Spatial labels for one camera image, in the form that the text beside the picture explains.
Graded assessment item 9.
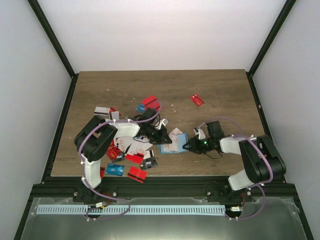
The white striped card left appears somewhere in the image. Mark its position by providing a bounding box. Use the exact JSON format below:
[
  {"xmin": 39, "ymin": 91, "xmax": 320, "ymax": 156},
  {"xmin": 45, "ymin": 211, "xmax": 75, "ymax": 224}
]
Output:
[{"xmin": 93, "ymin": 106, "xmax": 110, "ymax": 117}]

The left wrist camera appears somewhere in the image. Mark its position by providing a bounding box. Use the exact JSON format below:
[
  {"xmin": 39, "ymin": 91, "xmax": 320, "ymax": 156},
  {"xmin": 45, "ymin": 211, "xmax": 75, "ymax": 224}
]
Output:
[{"xmin": 155, "ymin": 118, "xmax": 169, "ymax": 130}]

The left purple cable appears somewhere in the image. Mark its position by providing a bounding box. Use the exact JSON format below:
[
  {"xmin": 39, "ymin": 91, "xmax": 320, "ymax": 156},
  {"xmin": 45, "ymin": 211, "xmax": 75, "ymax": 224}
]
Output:
[{"xmin": 77, "ymin": 101, "xmax": 162, "ymax": 222}]

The purple cable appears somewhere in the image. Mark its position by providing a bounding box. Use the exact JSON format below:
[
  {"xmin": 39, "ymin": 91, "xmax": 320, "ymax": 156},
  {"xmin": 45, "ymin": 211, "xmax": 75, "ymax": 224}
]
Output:
[
  {"xmin": 197, "ymin": 116, "xmax": 274, "ymax": 222},
  {"xmin": 77, "ymin": 101, "xmax": 162, "ymax": 222}
]

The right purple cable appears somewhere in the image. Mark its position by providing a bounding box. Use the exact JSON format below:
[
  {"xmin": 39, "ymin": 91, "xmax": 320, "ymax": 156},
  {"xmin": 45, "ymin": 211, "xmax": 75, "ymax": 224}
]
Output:
[{"xmin": 197, "ymin": 116, "xmax": 274, "ymax": 222}]

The teal card holder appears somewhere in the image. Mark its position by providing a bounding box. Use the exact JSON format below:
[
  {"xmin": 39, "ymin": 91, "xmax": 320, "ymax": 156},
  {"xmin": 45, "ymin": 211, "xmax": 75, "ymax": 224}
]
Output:
[{"xmin": 158, "ymin": 132, "xmax": 189, "ymax": 155}]

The white striped card lower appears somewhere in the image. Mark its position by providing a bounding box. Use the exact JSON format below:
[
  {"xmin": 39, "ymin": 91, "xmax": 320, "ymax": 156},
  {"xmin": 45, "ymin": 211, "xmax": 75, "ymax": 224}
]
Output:
[{"xmin": 143, "ymin": 150, "xmax": 155, "ymax": 160}]

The black VIP card pile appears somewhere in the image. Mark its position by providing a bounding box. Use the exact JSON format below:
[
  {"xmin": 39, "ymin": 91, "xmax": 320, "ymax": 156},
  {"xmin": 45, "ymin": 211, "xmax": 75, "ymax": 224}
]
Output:
[{"xmin": 140, "ymin": 158, "xmax": 158, "ymax": 170}]

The red magnetic stripe card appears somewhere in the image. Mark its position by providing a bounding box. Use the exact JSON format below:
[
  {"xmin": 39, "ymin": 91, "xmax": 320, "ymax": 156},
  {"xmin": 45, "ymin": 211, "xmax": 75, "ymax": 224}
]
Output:
[{"xmin": 141, "ymin": 95, "xmax": 161, "ymax": 111}]

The white striped card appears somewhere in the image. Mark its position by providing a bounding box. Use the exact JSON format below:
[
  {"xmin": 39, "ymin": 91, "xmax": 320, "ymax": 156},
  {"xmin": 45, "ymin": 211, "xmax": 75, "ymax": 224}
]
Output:
[
  {"xmin": 143, "ymin": 150, "xmax": 155, "ymax": 160},
  {"xmin": 93, "ymin": 106, "xmax": 110, "ymax": 117}
]

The red card far right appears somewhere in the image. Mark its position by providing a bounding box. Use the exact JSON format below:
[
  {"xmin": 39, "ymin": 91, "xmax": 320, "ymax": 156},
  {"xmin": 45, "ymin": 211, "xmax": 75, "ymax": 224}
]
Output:
[{"xmin": 189, "ymin": 94, "xmax": 205, "ymax": 107}]

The red card in pile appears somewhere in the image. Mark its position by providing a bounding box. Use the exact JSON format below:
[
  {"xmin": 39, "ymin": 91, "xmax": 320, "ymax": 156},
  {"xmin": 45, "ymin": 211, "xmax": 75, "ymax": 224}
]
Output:
[{"xmin": 125, "ymin": 153, "xmax": 144, "ymax": 165}]

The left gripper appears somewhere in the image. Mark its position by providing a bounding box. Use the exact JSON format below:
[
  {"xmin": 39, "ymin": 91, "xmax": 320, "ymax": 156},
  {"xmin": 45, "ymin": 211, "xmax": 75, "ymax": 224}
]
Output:
[{"xmin": 145, "ymin": 124, "xmax": 172, "ymax": 145}]

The black aluminium frame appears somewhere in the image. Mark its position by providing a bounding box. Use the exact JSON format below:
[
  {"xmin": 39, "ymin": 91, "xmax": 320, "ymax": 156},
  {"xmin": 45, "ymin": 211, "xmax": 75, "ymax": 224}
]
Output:
[{"xmin": 14, "ymin": 0, "xmax": 314, "ymax": 240}]

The light blue slotted rail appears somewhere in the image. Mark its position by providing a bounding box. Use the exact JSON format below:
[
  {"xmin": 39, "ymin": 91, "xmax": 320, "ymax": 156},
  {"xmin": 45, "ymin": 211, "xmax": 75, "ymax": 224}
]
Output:
[{"xmin": 36, "ymin": 204, "xmax": 226, "ymax": 216}]

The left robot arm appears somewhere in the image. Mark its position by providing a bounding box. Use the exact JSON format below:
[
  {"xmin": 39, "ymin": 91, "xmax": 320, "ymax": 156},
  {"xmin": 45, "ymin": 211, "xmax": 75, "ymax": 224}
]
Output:
[{"xmin": 74, "ymin": 108, "xmax": 172, "ymax": 202}]

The red striped card bottom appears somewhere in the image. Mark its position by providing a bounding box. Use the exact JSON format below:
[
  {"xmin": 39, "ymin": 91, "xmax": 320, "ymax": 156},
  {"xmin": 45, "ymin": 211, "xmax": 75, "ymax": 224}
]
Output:
[{"xmin": 127, "ymin": 166, "xmax": 148, "ymax": 183}]

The blue card bottom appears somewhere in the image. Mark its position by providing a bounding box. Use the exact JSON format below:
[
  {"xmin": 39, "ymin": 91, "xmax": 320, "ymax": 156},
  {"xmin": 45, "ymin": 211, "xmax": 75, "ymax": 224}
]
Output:
[{"xmin": 105, "ymin": 163, "xmax": 125, "ymax": 177}]

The blue card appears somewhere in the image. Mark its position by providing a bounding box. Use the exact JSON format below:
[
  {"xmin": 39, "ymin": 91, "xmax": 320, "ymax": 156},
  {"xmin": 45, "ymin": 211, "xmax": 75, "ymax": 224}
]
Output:
[
  {"xmin": 136, "ymin": 103, "xmax": 146, "ymax": 113},
  {"xmin": 105, "ymin": 163, "xmax": 125, "ymax": 177}
]

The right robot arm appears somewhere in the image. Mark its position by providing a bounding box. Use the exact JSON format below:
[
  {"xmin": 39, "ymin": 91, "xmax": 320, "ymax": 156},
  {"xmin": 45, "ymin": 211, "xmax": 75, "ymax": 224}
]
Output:
[{"xmin": 183, "ymin": 121, "xmax": 287, "ymax": 202}]

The large white card pile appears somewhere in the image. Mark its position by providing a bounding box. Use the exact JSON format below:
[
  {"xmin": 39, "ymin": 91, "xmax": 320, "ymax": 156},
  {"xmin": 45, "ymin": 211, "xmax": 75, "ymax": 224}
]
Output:
[{"xmin": 113, "ymin": 136, "xmax": 153, "ymax": 155}]

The blue card top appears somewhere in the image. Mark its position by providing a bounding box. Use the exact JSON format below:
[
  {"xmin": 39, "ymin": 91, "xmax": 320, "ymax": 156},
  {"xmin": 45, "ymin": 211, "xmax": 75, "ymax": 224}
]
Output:
[{"xmin": 136, "ymin": 103, "xmax": 146, "ymax": 113}]

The dark red striped card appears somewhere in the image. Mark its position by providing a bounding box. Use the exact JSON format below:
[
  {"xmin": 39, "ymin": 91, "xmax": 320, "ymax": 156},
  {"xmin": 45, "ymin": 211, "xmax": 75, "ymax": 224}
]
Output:
[{"xmin": 100, "ymin": 167, "xmax": 106, "ymax": 178}]

